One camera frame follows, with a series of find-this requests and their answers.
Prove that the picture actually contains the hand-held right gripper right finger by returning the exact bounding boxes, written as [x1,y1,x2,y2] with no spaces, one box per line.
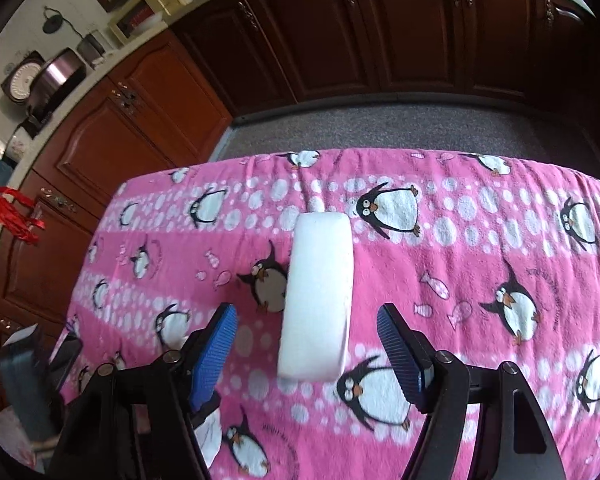
[376,302,568,480]

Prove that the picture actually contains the silver metal container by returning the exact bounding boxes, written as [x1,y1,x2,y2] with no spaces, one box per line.
[77,30,106,66]

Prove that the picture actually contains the red tassel ornament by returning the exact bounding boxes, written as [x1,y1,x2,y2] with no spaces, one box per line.
[0,185,48,246]

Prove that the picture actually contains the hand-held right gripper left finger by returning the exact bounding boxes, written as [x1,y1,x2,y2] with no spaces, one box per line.
[52,302,239,480]

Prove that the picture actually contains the floral printed container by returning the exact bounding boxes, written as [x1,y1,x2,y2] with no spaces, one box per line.
[5,125,36,161]

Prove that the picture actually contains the brown wooden kitchen cabinets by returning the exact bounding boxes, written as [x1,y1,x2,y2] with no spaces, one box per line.
[0,0,598,411]

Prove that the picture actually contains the silver cooking pot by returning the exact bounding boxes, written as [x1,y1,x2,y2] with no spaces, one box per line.
[35,47,88,106]

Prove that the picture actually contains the white foam block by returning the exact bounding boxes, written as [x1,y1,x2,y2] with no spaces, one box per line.
[277,211,356,381]

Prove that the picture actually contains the cream microwave oven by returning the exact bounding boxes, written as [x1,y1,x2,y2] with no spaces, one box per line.
[109,0,168,43]

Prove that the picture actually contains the white crumpled tissue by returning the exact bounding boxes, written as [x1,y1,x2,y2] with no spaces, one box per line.
[192,402,223,468]

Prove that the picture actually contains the black hanging ladle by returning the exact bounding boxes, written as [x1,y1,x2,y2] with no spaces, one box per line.
[42,6,83,38]

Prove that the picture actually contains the pink penguin blanket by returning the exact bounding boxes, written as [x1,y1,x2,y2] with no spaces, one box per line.
[62,149,600,480]

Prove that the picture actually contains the round dial kitchen scale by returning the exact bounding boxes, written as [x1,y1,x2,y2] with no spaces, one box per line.
[0,50,46,103]

